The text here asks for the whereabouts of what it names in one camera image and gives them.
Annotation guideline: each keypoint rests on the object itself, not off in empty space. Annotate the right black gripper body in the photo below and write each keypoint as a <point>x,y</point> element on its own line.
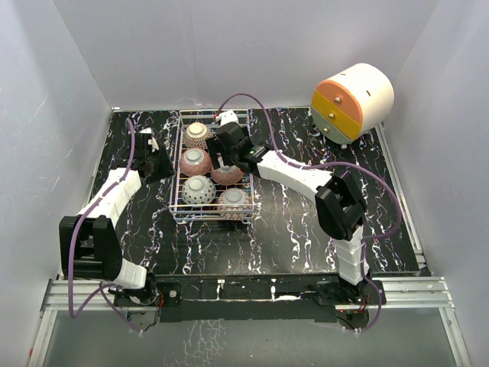
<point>215,145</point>

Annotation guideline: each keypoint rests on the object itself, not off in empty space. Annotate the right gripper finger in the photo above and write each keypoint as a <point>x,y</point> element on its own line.
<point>216,160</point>
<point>230,159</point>

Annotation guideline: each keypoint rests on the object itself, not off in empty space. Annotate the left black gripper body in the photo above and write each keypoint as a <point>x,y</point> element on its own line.
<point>161,168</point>

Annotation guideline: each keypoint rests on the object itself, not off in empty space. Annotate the brown leaf pattern bowl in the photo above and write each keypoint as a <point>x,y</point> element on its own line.
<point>227,175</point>

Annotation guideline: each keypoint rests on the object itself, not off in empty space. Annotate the red lattice white bowl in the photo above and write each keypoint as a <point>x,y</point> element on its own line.
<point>234,204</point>

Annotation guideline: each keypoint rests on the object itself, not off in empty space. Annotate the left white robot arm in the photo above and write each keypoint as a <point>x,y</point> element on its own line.
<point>89,246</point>

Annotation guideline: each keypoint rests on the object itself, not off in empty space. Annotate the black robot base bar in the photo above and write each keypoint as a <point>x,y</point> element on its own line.
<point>318,297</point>

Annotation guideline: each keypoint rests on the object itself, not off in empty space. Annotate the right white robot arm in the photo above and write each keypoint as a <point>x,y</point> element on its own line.
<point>340,207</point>

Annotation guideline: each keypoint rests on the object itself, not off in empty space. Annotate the pink patterned bowl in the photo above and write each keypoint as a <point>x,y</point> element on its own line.
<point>195,162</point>

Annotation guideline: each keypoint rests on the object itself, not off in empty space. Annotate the black dotted white bowl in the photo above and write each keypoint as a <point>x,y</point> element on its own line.
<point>198,190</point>

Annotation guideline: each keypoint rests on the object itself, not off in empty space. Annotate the brown patterned bowl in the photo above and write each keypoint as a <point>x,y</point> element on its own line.
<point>195,135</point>

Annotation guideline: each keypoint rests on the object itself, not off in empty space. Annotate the round pastel drawer cabinet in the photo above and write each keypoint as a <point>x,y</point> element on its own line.
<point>351,103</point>

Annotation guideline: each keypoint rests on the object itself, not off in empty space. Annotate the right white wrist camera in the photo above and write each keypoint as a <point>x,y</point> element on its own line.
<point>226,117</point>

